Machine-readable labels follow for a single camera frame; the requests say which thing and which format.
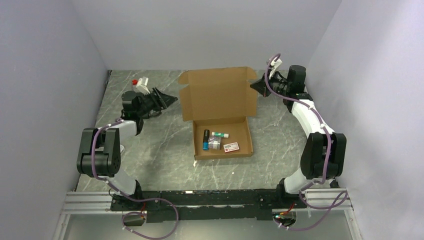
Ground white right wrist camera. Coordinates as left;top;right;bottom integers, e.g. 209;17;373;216
267;56;283;80

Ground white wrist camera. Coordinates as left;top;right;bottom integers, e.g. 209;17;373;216
131;76;150;94
267;56;283;80

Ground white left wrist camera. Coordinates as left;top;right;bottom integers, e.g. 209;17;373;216
131;76;150;94

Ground clear plastic jar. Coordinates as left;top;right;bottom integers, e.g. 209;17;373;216
208;135;222;150

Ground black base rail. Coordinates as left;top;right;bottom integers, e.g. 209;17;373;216
110;185;306;223

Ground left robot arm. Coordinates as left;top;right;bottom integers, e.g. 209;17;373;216
76;87;178;210

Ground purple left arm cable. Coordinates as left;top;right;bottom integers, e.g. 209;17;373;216
91;119;180;240

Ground brown cardboard box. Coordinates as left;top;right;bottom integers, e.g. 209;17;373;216
178;66;257;161

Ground white green capped tube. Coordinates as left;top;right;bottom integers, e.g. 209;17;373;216
211;131;229;138

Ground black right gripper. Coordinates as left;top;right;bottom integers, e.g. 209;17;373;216
250;69;290;98

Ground blue capped glue stick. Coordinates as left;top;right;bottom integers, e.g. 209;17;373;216
202;129;210;151

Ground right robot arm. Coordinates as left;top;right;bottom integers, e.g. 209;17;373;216
250;63;347;208

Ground aluminium frame rail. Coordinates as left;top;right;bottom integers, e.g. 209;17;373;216
61;191;112;215

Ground small red white box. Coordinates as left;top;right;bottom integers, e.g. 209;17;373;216
223;142;240;153

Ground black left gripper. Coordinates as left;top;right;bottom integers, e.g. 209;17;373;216
136;87;178;117

